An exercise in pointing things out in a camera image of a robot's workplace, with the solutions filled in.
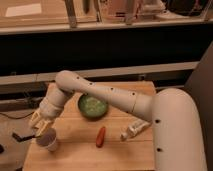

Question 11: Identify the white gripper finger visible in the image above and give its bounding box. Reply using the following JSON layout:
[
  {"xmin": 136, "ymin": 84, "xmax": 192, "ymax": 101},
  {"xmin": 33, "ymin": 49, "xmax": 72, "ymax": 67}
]
[
  {"xmin": 29, "ymin": 111, "xmax": 42, "ymax": 128},
  {"xmin": 36, "ymin": 119, "xmax": 54, "ymax": 137}
]

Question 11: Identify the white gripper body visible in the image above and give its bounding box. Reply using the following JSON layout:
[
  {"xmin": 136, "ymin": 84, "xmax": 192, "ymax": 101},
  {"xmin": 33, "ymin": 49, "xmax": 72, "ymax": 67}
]
[{"xmin": 37, "ymin": 98, "xmax": 59, "ymax": 120}]

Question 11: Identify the dark grey eraser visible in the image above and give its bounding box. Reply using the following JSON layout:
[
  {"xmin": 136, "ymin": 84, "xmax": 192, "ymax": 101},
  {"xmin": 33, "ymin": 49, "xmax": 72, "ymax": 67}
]
[{"xmin": 36, "ymin": 129, "xmax": 56, "ymax": 146}]

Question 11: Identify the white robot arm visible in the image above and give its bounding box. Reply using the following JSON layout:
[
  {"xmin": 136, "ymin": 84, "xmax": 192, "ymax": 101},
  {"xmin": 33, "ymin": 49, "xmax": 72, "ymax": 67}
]
[{"xmin": 29, "ymin": 70, "xmax": 208, "ymax": 171}]

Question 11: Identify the black object on floor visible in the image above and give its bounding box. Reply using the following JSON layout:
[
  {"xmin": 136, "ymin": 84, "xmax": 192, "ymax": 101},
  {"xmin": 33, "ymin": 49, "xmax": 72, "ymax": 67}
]
[{"xmin": 12, "ymin": 133, "xmax": 35, "ymax": 142}]

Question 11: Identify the green bowl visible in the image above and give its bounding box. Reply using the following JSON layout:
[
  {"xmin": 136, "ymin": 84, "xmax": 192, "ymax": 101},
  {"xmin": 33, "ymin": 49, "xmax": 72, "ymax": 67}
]
[{"xmin": 78, "ymin": 94, "xmax": 108, "ymax": 119}]

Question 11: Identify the orange carrot toy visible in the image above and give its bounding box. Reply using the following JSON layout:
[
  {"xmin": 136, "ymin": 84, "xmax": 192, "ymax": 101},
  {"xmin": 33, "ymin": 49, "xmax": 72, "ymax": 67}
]
[{"xmin": 96, "ymin": 127, "xmax": 106, "ymax": 148}]

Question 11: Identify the white plastic toy object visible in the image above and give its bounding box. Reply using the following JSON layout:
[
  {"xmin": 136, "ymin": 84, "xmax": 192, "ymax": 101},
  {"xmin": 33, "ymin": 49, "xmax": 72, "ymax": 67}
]
[{"xmin": 120, "ymin": 120, "xmax": 150, "ymax": 141}]

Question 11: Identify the dark panel at right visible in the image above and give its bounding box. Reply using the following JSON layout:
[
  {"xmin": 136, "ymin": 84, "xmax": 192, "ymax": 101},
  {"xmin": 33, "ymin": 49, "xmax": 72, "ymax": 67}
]
[{"xmin": 184, "ymin": 42, "xmax": 213, "ymax": 134}]

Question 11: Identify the black cable on floor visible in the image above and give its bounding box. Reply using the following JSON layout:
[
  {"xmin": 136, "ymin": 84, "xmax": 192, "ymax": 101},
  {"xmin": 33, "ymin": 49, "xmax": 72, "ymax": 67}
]
[{"xmin": 0, "ymin": 97, "xmax": 46, "ymax": 121}]

